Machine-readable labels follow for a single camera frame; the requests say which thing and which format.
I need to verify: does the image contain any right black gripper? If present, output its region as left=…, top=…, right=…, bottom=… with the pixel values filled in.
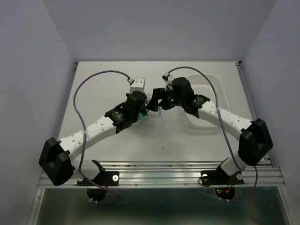
left=145, top=87, right=185, bottom=112

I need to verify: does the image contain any clear zip top bag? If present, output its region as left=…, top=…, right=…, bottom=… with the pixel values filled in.
left=132, top=107, right=161, bottom=127

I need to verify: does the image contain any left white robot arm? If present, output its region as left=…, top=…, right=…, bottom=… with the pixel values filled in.
left=38, top=91, right=147, bottom=186

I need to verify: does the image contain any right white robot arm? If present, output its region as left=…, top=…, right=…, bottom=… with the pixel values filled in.
left=146, top=77, right=273, bottom=186

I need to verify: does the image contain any white perforated basket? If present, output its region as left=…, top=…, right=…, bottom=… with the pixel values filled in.
left=186, top=75, right=230, bottom=129

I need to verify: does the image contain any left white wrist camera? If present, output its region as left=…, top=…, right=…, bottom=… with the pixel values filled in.
left=129, top=78, right=145, bottom=94

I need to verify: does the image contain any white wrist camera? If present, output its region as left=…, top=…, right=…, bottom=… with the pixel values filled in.
left=129, top=78, right=145, bottom=94
left=162, top=72, right=174, bottom=85

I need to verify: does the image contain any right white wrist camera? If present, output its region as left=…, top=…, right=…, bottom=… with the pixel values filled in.
left=162, top=72, right=174, bottom=85

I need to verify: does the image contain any aluminium mounting rail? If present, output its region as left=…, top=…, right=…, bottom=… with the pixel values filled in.
left=37, top=160, right=286, bottom=189

